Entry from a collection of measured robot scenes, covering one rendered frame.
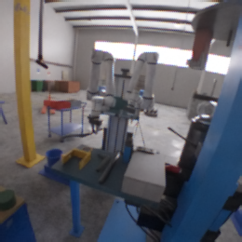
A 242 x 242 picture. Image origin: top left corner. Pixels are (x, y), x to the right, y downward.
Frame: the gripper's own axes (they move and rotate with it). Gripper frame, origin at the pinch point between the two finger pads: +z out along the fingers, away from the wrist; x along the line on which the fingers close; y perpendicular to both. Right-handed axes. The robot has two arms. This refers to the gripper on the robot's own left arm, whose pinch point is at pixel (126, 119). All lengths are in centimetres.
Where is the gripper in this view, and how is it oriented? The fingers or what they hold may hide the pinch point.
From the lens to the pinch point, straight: 140.4
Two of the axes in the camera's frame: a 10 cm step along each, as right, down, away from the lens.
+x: 9.2, 3.3, -2.0
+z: -3.4, 9.4, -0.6
